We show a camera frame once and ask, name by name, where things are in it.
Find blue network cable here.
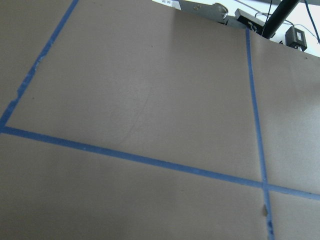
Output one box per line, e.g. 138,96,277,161
303,0,320,46

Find grey metal clamp bracket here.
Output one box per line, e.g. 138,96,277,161
178,0,247,29

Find small black adapter box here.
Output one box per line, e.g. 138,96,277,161
285,26,308,52

